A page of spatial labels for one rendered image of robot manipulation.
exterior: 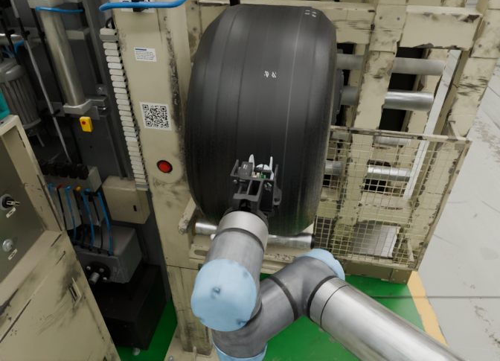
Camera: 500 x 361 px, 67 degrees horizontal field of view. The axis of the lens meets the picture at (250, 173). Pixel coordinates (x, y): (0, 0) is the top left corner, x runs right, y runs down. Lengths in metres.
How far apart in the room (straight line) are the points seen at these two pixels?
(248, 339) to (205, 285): 0.12
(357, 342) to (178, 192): 0.75
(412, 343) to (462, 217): 2.30
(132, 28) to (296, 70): 0.38
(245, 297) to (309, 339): 1.51
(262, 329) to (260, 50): 0.51
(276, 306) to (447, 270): 1.91
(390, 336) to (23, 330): 0.93
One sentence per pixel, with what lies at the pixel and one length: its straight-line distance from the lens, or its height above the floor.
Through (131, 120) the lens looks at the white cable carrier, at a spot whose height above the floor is 1.19.
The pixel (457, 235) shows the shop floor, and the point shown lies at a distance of 2.64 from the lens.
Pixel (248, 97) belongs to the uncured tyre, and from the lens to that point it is 0.75.
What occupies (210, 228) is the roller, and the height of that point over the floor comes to 0.92.
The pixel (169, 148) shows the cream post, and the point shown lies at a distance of 1.05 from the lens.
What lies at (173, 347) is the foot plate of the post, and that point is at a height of 0.01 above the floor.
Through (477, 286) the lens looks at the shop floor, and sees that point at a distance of 2.41.
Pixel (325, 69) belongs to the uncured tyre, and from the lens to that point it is 0.79.
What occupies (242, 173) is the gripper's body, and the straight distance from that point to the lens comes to 0.61.
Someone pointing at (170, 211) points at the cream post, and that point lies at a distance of 1.20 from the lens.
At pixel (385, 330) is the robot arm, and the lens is 0.52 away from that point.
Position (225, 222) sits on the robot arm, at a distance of 0.54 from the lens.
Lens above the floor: 1.70
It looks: 38 degrees down
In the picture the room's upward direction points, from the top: straight up
